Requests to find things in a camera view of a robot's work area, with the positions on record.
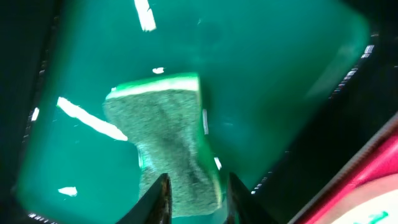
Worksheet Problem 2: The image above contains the black tub with green water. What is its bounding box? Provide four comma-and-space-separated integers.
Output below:
1, 1, 397, 223

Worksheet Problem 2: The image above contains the green yellow scrub sponge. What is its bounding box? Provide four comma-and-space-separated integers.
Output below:
103, 72, 222, 217

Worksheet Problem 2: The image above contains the small white plate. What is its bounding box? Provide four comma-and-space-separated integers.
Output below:
318, 187, 397, 224

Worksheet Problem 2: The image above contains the red plastic tray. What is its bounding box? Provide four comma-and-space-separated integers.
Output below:
289, 115, 397, 223

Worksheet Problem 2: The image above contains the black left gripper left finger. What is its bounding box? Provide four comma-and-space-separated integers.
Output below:
116, 173, 172, 224

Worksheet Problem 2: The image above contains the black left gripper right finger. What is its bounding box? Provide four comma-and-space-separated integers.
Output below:
224, 172, 277, 224

